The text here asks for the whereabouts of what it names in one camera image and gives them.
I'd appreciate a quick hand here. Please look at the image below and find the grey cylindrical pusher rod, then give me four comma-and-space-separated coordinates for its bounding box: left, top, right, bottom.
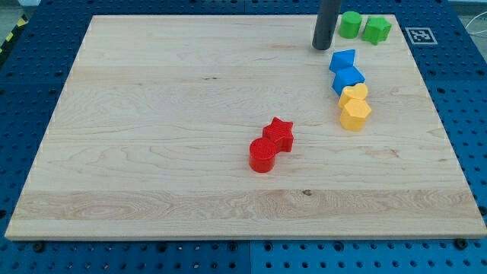
312, 0, 342, 50

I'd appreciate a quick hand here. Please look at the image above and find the green cylinder block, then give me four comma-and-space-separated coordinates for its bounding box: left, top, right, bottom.
339, 11, 362, 39

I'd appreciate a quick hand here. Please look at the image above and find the blue cube block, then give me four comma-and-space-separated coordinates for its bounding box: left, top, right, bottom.
332, 66, 365, 96

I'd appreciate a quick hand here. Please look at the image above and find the red cylinder block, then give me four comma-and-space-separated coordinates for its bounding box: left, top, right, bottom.
249, 137, 277, 173

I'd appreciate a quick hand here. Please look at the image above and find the green star block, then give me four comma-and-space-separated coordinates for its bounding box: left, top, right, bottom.
362, 16, 392, 46

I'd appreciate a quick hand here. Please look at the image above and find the red star block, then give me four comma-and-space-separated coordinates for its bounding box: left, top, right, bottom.
263, 117, 294, 152

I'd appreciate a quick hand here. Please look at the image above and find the blue triangle block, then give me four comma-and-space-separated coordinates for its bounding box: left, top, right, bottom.
329, 49, 355, 72

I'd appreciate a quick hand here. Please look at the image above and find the yellow heart block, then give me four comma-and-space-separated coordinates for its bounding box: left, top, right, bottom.
338, 83, 368, 108

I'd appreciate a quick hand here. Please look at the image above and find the white cable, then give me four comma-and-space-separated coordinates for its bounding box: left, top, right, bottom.
464, 10, 487, 38

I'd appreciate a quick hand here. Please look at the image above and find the white fiducial marker tag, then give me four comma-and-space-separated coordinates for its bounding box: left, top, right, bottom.
405, 27, 438, 45

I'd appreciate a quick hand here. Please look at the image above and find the yellow hexagon block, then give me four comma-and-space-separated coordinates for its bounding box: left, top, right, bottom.
339, 99, 372, 132

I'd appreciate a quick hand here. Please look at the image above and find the black board stop bolt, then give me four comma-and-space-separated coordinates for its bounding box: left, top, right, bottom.
32, 241, 46, 253
454, 238, 469, 250

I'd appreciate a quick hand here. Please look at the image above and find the light wooden board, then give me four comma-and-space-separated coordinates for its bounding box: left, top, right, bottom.
5, 15, 486, 241

